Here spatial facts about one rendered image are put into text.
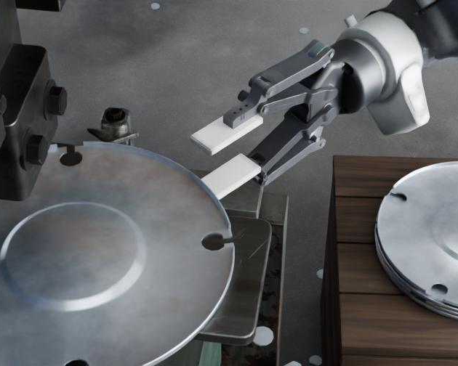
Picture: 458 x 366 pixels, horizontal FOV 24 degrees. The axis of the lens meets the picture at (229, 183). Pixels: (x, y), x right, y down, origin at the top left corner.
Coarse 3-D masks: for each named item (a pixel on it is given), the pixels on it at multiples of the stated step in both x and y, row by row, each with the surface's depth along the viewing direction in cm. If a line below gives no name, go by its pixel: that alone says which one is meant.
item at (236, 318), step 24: (240, 216) 99; (216, 240) 96; (240, 240) 96; (264, 240) 96; (240, 264) 94; (264, 264) 94; (240, 288) 92; (216, 312) 91; (240, 312) 91; (216, 336) 89; (240, 336) 89
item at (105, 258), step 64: (64, 192) 101; (128, 192) 101; (192, 192) 101; (0, 256) 95; (64, 256) 94; (128, 256) 94; (192, 256) 95; (0, 320) 90; (64, 320) 90; (128, 320) 90; (192, 320) 90
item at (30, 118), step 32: (0, 0) 81; (0, 32) 82; (0, 64) 83; (32, 64) 84; (32, 96) 82; (64, 96) 86; (32, 128) 82; (0, 160) 81; (32, 160) 82; (0, 192) 83
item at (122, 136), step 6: (90, 132) 106; (96, 132) 106; (102, 132) 106; (108, 132) 106; (114, 132) 106; (120, 132) 106; (126, 132) 106; (102, 138) 105; (108, 138) 105; (114, 138) 105; (120, 138) 105; (126, 138) 106; (132, 138) 106
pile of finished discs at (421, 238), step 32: (416, 192) 158; (448, 192) 158; (384, 224) 153; (416, 224) 153; (448, 224) 152; (384, 256) 149; (416, 256) 149; (448, 256) 149; (416, 288) 146; (448, 288) 145
